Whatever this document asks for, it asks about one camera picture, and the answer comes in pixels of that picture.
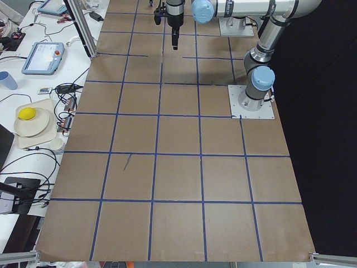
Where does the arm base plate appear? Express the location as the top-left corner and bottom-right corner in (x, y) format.
(228, 85), (274, 119)
(219, 17), (254, 38)

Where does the blue paper cup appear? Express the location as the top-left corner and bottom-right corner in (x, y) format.
(0, 71), (18, 90)

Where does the round beige plate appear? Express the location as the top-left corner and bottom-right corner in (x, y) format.
(14, 108), (50, 137)

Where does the teach pendant tablet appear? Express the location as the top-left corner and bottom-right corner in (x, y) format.
(21, 42), (65, 75)

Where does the beige tray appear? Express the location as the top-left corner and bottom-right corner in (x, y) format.
(13, 98), (57, 149)

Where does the black device stand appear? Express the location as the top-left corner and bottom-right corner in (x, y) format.
(1, 177), (41, 214)

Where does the aluminium frame post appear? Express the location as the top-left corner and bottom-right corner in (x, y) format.
(64, 0), (98, 58)

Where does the usb hub with cables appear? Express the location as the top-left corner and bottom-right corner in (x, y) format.
(53, 83), (83, 137)

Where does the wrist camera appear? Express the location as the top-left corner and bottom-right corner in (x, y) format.
(154, 6), (167, 25)

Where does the white paper cup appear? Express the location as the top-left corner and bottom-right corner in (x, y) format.
(49, 137), (66, 154)

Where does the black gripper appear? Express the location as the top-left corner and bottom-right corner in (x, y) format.
(166, 0), (185, 50)

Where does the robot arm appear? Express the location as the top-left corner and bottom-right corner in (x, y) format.
(191, 1), (321, 112)

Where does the black power adapter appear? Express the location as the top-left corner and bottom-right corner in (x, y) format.
(89, 12), (104, 22)

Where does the yellow ball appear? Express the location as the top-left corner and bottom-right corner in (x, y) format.
(18, 107), (36, 121)

